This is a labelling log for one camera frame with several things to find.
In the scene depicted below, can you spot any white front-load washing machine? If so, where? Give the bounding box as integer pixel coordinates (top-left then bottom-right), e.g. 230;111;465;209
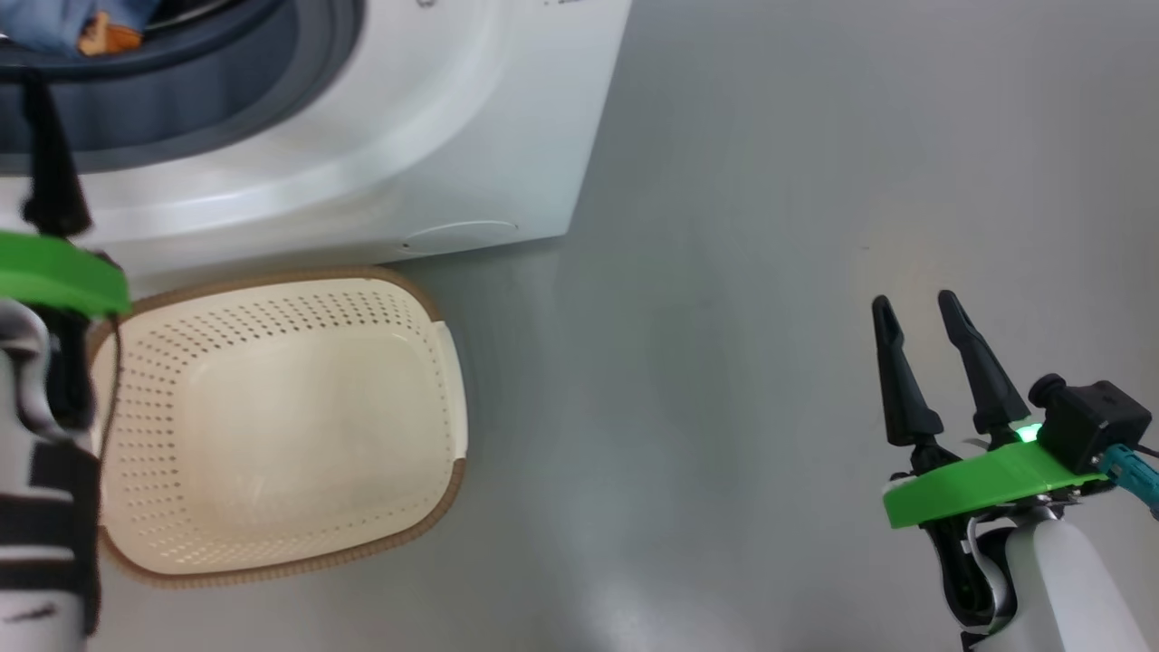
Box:
0;0;633;277

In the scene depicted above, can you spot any teal right cable connector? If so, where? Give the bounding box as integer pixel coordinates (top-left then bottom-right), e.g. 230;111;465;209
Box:
1098;444;1159;519

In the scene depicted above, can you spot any round white filter cover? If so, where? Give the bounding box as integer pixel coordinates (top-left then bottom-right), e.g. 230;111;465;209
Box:
403;220;520;254

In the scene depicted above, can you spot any cream perforated laundry basket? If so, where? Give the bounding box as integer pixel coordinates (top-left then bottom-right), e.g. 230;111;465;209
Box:
86;267;469;588

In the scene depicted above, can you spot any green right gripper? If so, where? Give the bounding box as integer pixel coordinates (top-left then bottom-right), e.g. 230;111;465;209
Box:
871;290;1110;531

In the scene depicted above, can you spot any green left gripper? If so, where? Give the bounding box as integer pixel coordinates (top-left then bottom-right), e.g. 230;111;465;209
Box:
0;72;130;318

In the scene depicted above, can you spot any blue garment with orange print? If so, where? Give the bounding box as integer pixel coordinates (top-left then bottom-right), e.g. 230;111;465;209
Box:
0;0;162;58

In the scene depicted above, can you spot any grey rubber door gasket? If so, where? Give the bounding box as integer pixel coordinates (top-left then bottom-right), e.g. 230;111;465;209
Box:
0;0;366;175

